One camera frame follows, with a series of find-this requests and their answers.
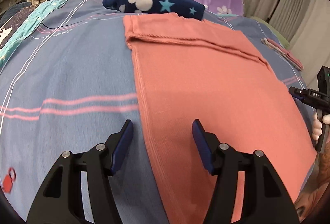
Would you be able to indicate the navy star fleece blanket roll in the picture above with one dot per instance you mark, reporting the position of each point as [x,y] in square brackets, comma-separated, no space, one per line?
[183,8]

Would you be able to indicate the green pillow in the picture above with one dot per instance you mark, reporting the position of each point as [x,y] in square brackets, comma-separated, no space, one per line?
[279,36]

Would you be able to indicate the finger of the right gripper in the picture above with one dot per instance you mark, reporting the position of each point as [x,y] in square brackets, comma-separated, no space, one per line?
[299,94]

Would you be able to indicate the folded pink clothes stack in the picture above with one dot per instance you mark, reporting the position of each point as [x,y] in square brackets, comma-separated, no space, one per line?
[283,52]

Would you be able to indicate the dark deer-print bed sheet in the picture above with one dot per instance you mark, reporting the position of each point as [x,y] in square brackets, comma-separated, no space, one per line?
[12,24]

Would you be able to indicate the right hand white glove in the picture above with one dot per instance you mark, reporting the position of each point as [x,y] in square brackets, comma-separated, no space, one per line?
[317,125]

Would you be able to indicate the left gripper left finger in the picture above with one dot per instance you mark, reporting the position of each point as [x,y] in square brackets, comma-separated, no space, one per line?
[76,179]

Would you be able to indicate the blue plaid duvet cover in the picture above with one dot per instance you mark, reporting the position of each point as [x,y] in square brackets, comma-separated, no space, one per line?
[70,84]

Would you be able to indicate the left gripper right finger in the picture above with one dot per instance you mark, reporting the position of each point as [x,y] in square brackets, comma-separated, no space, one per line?
[265,198]

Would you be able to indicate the coral pink long-sleeve shirt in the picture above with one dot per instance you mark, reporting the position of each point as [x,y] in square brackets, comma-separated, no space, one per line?
[186,69]

